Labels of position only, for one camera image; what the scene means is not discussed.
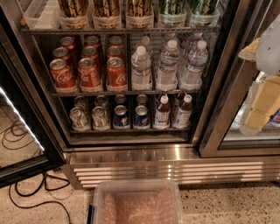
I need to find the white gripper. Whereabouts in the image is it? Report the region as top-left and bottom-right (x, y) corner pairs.
(238, 14), (280, 136)

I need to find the right pepsi can behind door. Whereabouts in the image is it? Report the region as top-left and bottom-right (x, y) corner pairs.
(269, 109), (280, 127)

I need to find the closed glass fridge door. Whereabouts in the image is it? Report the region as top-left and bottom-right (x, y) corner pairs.
(199, 0), (279, 158)

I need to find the back right pepsi can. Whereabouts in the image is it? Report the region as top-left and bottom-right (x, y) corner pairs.
(136, 94), (148, 106)

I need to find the stainless steel fridge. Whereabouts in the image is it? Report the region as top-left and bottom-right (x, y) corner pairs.
(0, 0), (280, 191)

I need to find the front right pepsi can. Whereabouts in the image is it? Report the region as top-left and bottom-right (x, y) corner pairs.
(134, 105), (150, 128)

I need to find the back left pepsi can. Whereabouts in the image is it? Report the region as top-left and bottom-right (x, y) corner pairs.
(115, 94), (128, 106)

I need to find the right gold tall can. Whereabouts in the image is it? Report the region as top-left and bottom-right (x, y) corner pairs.
(127, 0), (152, 18)

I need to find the gold tall can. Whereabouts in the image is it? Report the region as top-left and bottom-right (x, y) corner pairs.
(93, 0), (120, 18)
(127, 0), (152, 18)
(58, 0), (88, 18)

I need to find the front right coca-cola can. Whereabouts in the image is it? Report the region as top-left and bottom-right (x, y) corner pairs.
(107, 57), (127, 87)

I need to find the coca-cola can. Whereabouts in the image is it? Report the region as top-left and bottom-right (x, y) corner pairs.
(108, 36), (125, 48)
(81, 45), (99, 60)
(78, 58), (101, 88)
(50, 59), (76, 88)
(52, 46), (75, 63)
(59, 36), (76, 51)
(85, 36), (102, 48)
(106, 46), (123, 59)
(107, 57), (127, 87)

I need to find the front left pepsi can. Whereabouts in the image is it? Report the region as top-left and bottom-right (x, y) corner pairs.
(114, 105), (130, 130)

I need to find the middle right coca-cola can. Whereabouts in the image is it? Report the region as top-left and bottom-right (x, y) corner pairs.
(106, 46), (123, 59)

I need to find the back right coca-cola can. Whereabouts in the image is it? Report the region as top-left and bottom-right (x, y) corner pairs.
(108, 36), (125, 48)

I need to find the green-white can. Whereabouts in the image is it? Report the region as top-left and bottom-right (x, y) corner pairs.
(73, 96), (89, 113)
(69, 107), (90, 131)
(94, 95), (109, 109)
(92, 106), (109, 130)

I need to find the middle gold tall can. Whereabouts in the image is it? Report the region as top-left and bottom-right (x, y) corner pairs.
(93, 0), (120, 18)

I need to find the back centre coca-cola can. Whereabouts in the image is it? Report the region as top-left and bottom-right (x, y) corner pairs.
(85, 36), (102, 48)

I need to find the front middle coca-cola can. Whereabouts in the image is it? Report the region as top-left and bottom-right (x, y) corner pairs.
(78, 58), (101, 88)

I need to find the middle centre coca-cola can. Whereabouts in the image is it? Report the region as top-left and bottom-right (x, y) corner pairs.
(81, 45), (99, 60)

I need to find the back left green-white can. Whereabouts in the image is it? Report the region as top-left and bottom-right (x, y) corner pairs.
(73, 96), (89, 113)

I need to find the front left green-white can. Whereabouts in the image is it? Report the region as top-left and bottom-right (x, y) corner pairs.
(69, 107), (90, 131)

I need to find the back left coca-cola can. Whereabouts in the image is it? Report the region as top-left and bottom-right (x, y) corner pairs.
(59, 36), (76, 51)

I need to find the front left coca-cola can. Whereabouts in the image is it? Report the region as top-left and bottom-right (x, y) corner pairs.
(50, 59), (76, 88)

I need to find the middle left coca-cola can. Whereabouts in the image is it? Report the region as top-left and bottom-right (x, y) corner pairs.
(52, 46), (75, 63)

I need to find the left gold tall can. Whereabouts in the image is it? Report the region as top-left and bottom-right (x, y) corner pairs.
(58, 0), (88, 18)

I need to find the empty clear shelf tray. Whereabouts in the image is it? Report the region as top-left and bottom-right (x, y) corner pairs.
(24, 0), (60, 30)

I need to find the open glass fridge door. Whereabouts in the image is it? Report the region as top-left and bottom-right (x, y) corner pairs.
(0, 0), (64, 187)

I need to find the right water bottle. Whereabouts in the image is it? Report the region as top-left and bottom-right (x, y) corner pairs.
(179, 40), (208, 90)

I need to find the water bottle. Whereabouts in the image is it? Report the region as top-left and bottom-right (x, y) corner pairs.
(179, 40), (208, 90)
(156, 39), (180, 91)
(131, 45), (151, 90)

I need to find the right tea bottle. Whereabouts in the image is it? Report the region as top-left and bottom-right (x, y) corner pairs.
(172, 94), (193, 129)

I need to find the tea bottle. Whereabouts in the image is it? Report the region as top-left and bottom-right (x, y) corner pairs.
(154, 94), (171, 130)
(172, 94), (193, 129)

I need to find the middle water bottle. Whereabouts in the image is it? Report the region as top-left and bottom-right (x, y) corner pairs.
(156, 39), (180, 91)

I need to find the left tea bottle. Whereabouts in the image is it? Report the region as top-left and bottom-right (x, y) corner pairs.
(154, 94), (171, 130)

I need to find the left water bottle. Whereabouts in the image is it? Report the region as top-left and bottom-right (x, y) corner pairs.
(131, 45), (151, 90)

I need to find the clear plastic bin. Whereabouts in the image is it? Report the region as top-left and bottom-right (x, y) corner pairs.
(90, 179), (185, 224)

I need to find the black floor cable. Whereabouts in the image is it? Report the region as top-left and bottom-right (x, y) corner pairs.
(0, 119), (73, 224)

